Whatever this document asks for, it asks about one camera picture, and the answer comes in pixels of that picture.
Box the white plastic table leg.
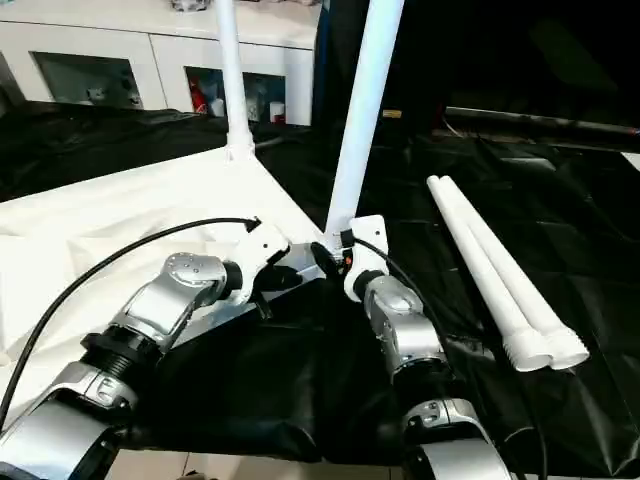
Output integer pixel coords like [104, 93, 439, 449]
[323, 0, 405, 251]
[213, 0, 256, 164]
[427, 174, 551, 374]
[438, 175, 591, 371]

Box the black table mat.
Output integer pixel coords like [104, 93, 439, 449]
[0, 99, 640, 476]

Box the white plastic table top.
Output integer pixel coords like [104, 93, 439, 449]
[0, 143, 334, 426]

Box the white sideboard cabinet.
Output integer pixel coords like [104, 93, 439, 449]
[0, 0, 316, 126]

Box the black case with yellow label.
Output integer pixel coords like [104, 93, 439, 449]
[312, 0, 446, 136]

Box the grey metal bar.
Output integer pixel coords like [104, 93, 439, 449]
[444, 106, 640, 139]

